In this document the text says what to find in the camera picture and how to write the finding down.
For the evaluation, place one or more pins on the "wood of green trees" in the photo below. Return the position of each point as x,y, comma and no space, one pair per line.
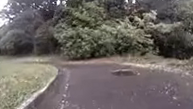
95,27

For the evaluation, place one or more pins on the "dark asphalt road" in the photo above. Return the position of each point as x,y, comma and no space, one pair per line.
98,94

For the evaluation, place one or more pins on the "dry grass verge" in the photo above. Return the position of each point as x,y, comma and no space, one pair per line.
159,63

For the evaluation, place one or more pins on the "grey stone kerb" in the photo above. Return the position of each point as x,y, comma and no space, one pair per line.
28,102

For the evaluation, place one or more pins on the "grass lawn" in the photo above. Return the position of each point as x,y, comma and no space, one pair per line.
10,81

